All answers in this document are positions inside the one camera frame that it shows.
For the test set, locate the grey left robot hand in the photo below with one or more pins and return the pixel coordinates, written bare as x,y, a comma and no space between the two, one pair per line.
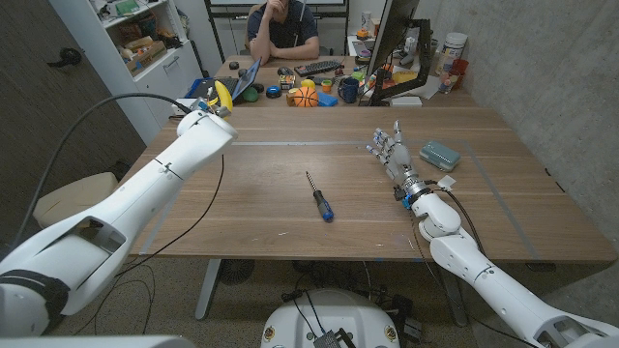
199,104

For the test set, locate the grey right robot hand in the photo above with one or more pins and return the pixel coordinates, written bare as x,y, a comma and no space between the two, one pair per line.
399,159

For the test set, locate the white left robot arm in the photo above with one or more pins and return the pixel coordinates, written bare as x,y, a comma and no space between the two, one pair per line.
121,217

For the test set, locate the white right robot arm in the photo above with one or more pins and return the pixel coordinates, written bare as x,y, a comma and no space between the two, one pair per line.
493,285

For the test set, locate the white power strip box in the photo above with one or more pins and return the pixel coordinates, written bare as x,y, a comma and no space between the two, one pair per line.
180,104

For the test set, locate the teal ribbed case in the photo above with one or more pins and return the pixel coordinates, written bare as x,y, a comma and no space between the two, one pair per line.
440,155

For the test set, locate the open blue laptop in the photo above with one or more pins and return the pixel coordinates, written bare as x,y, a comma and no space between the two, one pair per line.
242,84

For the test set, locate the white shelf cabinet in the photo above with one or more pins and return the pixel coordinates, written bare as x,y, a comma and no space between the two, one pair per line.
164,67

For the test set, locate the green ball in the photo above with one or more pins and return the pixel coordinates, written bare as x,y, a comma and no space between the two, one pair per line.
250,95

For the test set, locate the small black round object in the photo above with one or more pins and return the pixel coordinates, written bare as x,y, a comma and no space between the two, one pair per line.
234,65

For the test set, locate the flat white box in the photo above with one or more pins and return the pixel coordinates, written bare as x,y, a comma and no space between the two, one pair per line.
406,101

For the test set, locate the black oval object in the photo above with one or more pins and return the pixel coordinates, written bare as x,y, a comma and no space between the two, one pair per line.
257,88

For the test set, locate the cardboard box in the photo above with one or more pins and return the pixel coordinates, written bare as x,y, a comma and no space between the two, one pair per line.
145,58

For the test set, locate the black and blue tape roll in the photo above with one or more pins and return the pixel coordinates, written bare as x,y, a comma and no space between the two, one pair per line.
274,92

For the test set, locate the yellow container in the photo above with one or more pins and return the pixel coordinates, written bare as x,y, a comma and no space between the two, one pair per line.
403,77

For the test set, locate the dark blue mug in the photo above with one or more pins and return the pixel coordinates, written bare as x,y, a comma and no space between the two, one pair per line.
350,90

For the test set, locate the clear drinking glass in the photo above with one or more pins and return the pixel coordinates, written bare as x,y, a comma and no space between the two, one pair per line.
447,82

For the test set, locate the black computer mouse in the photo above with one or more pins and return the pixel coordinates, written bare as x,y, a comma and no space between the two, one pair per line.
285,71

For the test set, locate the blue block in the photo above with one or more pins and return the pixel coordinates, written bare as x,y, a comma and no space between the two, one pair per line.
328,100

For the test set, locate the small orange cup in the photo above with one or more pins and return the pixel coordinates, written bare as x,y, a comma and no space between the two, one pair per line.
327,86

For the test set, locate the small orange basketball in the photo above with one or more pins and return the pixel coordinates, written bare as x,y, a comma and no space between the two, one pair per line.
305,97

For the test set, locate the black monitor stand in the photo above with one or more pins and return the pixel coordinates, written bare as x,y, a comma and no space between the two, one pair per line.
424,53

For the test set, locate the red plastic cup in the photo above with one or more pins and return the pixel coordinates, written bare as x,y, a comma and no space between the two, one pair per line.
459,67

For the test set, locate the yellow ball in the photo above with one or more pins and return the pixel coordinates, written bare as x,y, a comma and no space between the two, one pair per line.
308,83

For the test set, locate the seated person in dark shirt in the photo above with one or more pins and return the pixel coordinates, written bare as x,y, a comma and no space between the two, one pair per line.
290,34

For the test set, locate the white lidded canister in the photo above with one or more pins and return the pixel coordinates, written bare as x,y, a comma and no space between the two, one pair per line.
452,50

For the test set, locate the black computer keyboard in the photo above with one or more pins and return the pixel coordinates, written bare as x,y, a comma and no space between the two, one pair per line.
319,67

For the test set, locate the green box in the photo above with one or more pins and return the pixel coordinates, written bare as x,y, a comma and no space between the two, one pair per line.
126,7

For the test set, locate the black computer monitor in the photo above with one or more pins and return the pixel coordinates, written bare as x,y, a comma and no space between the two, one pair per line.
394,29

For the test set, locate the beige chair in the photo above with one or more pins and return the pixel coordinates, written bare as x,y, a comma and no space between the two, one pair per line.
82,193

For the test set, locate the grey table leg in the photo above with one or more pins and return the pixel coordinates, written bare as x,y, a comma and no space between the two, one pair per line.
208,290
458,311

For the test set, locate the white robot torso base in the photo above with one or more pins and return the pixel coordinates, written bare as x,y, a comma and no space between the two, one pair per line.
338,314

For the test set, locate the black round fan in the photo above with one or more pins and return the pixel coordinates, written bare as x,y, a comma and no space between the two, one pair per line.
236,271

